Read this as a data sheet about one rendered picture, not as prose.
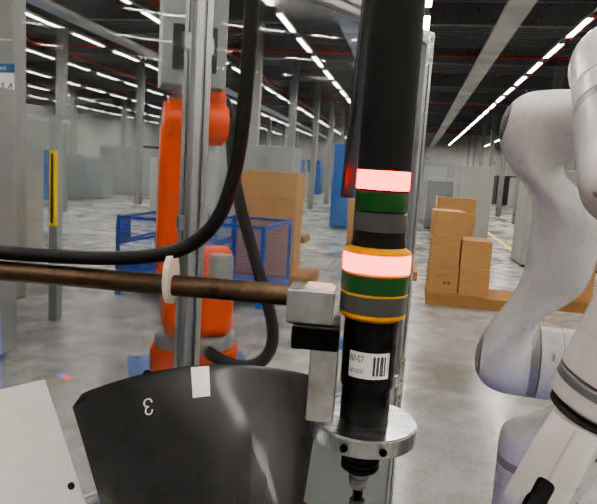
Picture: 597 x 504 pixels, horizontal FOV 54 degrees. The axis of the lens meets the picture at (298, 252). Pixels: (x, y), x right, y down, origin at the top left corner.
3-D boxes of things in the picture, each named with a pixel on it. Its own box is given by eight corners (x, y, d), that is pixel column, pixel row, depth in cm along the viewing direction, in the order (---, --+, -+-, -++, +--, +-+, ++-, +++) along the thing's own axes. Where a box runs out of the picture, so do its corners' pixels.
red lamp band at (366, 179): (355, 188, 36) (357, 168, 35) (356, 187, 39) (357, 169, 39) (411, 192, 35) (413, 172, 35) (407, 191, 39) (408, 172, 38)
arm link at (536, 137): (577, 419, 93) (471, 402, 97) (567, 379, 104) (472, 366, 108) (637, 93, 76) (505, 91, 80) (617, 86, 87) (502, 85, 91)
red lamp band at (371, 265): (340, 273, 36) (342, 253, 36) (342, 262, 40) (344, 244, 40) (413, 278, 35) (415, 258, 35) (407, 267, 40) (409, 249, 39)
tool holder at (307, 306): (273, 450, 36) (282, 295, 35) (287, 406, 43) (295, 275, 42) (420, 466, 35) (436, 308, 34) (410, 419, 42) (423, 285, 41)
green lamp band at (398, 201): (354, 210, 36) (355, 190, 36) (354, 207, 39) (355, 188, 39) (409, 214, 35) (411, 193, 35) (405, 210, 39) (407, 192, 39)
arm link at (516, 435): (495, 442, 107) (508, 315, 104) (606, 461, 102) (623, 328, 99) (498, 473, 96) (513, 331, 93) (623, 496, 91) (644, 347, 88)
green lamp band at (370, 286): (339, 294, 36) (340, 274, 36) (341, 281, 40) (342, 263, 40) (411, 300, 36) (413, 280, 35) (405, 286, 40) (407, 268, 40)
